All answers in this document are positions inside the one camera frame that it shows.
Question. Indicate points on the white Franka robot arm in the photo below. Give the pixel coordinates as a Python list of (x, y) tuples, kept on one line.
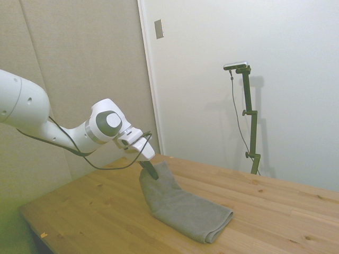
[(26, 105)]

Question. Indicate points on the dark green camera stand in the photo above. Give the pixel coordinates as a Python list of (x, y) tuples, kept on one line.
[(249, 105)]

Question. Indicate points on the silver camera on stand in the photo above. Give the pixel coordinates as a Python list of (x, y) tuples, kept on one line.
[(235, 65)]

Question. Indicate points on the grey wall switch plate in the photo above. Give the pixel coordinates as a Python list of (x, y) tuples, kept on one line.
[(159, 29)]

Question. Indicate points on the white door frame trim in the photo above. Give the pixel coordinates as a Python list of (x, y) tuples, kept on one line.
[(151, 79)]

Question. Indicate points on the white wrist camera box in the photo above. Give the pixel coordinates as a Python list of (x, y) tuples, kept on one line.
[(129, 137)]

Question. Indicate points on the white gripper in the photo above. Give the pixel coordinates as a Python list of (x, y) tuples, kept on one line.
[(145, 150)]

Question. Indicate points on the grey towel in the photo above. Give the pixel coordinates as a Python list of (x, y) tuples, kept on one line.
[(182, 211)]

